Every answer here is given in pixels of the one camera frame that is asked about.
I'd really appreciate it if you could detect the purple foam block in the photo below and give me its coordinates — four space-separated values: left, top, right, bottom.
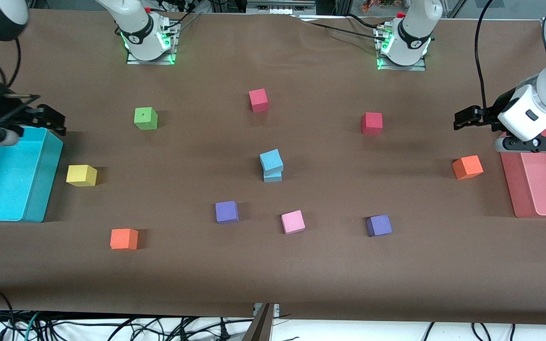
366 215 393 238
215 201 240 224

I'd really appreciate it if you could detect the cyan plastic bin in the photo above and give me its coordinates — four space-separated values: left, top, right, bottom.
0 126 64 224

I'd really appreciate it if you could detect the teal floor cable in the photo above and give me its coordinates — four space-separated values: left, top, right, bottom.
17 310 46 341

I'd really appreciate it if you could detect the silver mounting bracket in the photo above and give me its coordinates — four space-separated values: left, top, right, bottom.
253 303 281 317

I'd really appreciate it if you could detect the green foam block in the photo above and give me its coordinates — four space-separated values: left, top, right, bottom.
134 107 159 131

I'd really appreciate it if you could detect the yellow foam block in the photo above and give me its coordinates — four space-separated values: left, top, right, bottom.
66 164 98 188

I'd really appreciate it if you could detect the black cable on table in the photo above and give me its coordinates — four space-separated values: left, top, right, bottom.
307 14 387 38

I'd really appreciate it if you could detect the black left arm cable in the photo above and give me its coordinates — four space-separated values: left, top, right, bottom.
474 0 496 108

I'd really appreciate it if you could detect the grey background equipment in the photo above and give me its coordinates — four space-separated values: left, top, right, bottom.
246 0 316 16

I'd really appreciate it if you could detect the pink foam block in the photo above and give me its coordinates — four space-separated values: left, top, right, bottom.
281 210 306 235

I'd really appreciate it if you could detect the camera stand pole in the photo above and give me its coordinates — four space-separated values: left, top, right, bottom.
242 303 274 341

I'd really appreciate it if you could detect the orange foam block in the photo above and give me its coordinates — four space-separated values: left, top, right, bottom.
452 155 484 180
109 228 139 251

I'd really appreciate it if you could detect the brown table cover cloth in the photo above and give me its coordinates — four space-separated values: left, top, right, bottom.
0 9 546 326

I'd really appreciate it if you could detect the red foam block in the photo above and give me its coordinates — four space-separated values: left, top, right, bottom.
248 88 270 114
361 112 383 136

